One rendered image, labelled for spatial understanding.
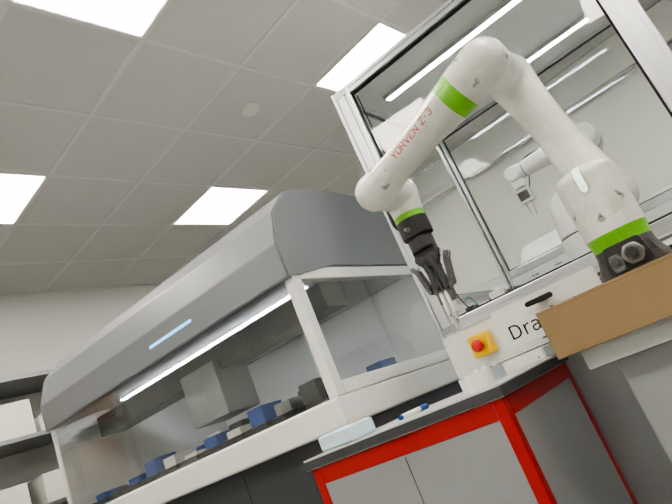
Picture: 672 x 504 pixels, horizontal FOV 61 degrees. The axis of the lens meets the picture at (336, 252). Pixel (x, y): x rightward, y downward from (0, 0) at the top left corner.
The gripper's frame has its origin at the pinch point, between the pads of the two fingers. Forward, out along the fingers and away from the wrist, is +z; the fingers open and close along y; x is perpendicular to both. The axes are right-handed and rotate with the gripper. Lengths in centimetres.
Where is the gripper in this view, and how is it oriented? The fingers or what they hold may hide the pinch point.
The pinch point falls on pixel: (449, 302)
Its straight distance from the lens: 163.3
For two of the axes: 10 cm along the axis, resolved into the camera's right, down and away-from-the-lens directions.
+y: 7.1, -4.6, -5.4
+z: 3.7, 8.9, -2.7
